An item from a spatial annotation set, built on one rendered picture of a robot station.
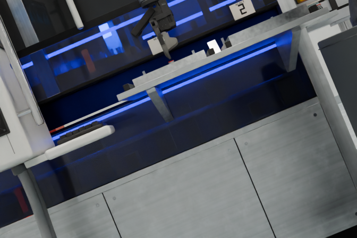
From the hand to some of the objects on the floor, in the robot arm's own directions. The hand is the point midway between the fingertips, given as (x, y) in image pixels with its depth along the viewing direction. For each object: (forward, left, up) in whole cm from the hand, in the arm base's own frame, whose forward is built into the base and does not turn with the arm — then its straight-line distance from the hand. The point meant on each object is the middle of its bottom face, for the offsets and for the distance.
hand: (167, 56), depth 181 cm
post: (+1, -55, -95) cm, 109 cm away
